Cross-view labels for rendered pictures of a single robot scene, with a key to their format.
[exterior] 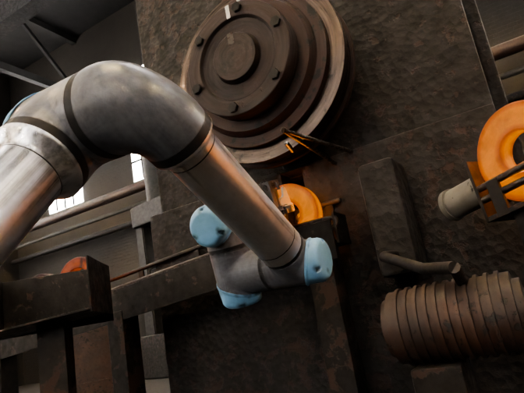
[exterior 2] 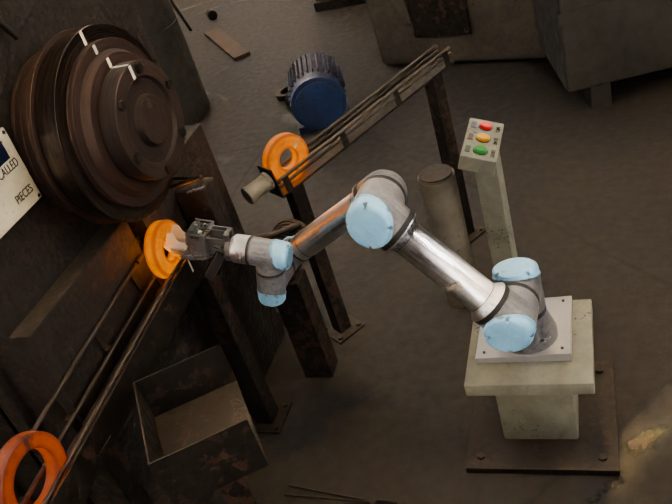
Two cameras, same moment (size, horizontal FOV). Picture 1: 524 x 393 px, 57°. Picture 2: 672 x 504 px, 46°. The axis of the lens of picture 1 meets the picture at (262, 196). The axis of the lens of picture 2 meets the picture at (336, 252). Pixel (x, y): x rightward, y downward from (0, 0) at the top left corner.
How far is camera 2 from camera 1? 2.32 m
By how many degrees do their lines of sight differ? 100
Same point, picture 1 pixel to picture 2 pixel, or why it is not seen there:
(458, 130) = (195, 145)
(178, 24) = not seen: outside the picture
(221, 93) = (148, 157)
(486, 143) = (273, 157)
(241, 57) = (161, 120)
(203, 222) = (289, 254)
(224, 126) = (141, 188)
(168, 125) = not seen: hidden behind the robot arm
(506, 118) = (282, 143)
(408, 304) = not seen: hidden behind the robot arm
